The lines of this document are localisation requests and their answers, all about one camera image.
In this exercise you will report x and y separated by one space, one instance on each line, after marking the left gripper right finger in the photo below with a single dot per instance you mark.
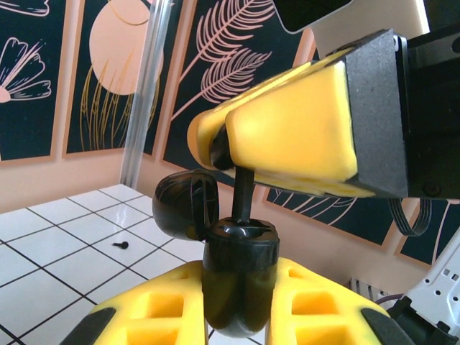
323 316

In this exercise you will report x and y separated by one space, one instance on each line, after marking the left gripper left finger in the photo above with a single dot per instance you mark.
154 312

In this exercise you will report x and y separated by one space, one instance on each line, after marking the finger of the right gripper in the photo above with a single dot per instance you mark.
212 120
294 122

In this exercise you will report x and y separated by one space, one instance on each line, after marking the black earbud charging case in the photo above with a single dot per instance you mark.
237 280

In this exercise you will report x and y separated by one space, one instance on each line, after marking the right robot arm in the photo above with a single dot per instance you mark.
438 287

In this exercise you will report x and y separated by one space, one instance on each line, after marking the aluminium corner post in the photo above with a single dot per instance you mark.
143 108

